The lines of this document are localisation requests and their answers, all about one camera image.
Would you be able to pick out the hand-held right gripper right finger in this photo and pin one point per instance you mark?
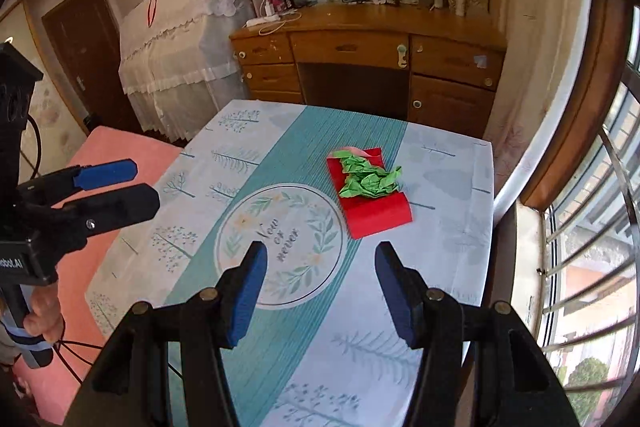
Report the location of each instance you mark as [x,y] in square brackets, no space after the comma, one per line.
[395,302]

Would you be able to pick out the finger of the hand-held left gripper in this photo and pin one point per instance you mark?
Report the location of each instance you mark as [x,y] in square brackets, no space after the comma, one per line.
[125,204]
[105,174]

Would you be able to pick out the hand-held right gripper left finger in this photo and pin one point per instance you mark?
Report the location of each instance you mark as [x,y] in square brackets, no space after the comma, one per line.
[245,302]

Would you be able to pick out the red paper sheet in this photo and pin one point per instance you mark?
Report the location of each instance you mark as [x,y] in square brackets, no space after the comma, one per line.
[375,217]

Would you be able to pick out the green paper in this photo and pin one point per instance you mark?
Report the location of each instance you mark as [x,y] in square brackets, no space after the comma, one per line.
[370,179]

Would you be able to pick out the person's left forearm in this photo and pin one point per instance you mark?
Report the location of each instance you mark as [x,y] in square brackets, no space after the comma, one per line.
[30,352]

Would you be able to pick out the person's left hand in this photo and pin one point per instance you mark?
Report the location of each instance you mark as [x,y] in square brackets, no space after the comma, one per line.
[47,317]

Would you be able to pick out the floral wardrobe door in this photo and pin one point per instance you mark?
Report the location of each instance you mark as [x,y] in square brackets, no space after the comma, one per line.
[55,117]

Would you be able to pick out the blue and white printed tablecloth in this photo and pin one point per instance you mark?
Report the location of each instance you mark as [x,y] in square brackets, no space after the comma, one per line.
[440,187]

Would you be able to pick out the brown wooden door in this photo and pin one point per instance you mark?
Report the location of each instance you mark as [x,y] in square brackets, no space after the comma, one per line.
[85,47]

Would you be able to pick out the white lace covered cabinet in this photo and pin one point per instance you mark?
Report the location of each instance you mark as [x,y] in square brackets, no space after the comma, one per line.
[175,47]

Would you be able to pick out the red ribbon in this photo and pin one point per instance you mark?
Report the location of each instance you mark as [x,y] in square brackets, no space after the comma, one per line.
[151,9]

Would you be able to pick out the window with metal grille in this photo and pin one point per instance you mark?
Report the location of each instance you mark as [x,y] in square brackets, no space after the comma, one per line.
[600,257]

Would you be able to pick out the white power strip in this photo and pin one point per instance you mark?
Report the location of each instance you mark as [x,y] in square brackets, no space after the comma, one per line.
[261,22]

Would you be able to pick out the wooden desk with drawers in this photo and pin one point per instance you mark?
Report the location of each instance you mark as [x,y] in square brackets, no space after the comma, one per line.
[350,47]

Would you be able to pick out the white fringed curtain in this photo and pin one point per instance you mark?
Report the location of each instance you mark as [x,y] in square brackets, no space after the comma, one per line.
[540,32]

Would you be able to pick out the white bottle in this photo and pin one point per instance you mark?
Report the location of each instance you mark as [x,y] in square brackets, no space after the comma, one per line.
[460,1]

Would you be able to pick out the brown wooden window frame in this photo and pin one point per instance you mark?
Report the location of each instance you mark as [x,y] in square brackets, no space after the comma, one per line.
[585,107]

